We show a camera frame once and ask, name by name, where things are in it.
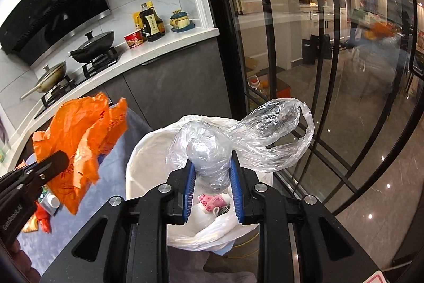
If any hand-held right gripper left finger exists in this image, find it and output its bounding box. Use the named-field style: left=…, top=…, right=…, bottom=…
left=71, top=157, right=197, bottom=283

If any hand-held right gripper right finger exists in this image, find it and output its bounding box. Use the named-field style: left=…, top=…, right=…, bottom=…
left=228, top=151, right=378, bottom=283

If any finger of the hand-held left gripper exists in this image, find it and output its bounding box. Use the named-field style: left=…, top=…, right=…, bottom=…
left=20, top=150, right=71, bottom=187

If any clear plastic bag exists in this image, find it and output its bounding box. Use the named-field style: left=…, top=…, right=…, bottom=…
left=167, top=98, right=315, bottom=195

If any orange plastic bag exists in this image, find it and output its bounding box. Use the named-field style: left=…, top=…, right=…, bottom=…
left=32, top=92, right=129, bottom=216

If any trash bin with white liner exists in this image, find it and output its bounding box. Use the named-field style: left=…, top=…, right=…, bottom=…
left=125, top=115, right=275, bottom=254

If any pink patterned wrapper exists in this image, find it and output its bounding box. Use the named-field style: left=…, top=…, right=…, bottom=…
left=199, top=193, right=232, bottom=215

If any red snack packet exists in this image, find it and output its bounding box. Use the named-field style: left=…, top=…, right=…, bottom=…
left=21, top=203, right=52, bottom=234

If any small white bottle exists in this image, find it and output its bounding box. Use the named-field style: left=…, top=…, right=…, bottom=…
left=43, top=193, right=61, bottom=215

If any blue-grey tablecloth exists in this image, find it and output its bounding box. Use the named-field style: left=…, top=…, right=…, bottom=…
left=15, top=107, right=153, bottom=277

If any brass pan with lid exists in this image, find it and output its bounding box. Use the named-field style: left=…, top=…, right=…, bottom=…
left=20, top=62, right=68, bottom=101

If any cooking oil bottle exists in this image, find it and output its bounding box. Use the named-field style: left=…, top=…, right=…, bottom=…
left=248, top=76, right=269, bottom=111

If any black gas stove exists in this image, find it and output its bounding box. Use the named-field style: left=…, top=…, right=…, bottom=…
left=35, top=46, right=124, bottom=119

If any grey kitchen cabinet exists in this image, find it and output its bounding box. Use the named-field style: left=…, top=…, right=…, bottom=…
left=20, top=44, right=232, bottom=158

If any orange box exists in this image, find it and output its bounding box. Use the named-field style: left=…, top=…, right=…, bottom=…
left=270, top=79, right=293, bottom=103

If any cardboard box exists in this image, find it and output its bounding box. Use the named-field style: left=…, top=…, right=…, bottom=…
left=245, top=58, right=262, bottom=76

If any black wok with lid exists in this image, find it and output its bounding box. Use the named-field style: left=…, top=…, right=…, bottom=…
left=68, top=31, right=116, bottom=63

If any red instant noodle cup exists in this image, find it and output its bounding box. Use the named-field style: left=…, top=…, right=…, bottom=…
left=124, top=31, right=145, bottom=49

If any black range hood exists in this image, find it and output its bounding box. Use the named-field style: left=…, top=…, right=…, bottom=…
left=0, top=0, right=112, bottom=66

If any black-framed glass door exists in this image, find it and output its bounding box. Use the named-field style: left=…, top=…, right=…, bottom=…
left=212, top=0, right=424, bottom=217

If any yellow bottle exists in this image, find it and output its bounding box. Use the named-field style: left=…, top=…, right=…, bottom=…
left=133, top=1, right=156, bottom=35

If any blue yellow teapot ornament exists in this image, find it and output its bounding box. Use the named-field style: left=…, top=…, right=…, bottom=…
left=170, top=9, right=196, bottom=33

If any dark soy sauce bottle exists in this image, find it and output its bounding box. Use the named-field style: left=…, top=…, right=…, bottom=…
left=139, top=3, right=166, bottom=42

